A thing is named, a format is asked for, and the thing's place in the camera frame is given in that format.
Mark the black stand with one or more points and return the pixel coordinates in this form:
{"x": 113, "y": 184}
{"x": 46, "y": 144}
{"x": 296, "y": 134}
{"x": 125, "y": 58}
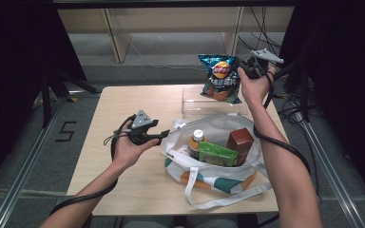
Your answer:
{"x": 302, "y": 91}
{"x": 49, "y": 95}

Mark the brown carton box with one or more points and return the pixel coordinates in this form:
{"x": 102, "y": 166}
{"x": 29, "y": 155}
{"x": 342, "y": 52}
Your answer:
{"x": 239, "y": 142}

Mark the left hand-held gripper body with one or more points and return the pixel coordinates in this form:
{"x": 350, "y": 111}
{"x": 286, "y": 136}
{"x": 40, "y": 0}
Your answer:
{"x": 141, "y": 119}

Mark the black curtain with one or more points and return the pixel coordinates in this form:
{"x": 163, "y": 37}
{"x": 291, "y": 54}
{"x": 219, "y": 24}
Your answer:
{"x": 345, "y": 79}
{"x": 12, "y": 79}

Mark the blue chip bag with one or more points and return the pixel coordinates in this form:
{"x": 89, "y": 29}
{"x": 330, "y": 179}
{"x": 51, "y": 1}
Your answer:
{"x": 221, "y": 79}

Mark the clear plastic box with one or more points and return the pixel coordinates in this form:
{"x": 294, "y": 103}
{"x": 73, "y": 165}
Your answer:
{"x": 196, "y": 107}

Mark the orange juice bottle white cap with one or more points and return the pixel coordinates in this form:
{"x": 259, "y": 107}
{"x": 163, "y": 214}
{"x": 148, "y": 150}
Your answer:
{"x": 196, "y": 142}

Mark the person's right hand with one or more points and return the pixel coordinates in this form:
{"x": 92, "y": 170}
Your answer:
{"x": 256, "y": 90}

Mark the person's left hand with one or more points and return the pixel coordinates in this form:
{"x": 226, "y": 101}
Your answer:
{"x": 126, "y": 152}

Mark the white tote bag orange teal pattern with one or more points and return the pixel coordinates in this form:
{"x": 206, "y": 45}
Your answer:
{"x": 221, "y": 180}

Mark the beige background desk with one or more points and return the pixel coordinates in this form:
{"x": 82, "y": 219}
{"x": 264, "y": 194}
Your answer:
{"x": 171, "y": 19}

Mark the green carton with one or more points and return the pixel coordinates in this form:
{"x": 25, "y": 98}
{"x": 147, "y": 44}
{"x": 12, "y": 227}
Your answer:
{"x": 217, "y": 155}

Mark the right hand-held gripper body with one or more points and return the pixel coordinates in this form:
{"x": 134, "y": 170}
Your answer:
{"x": 266, "y": 55}

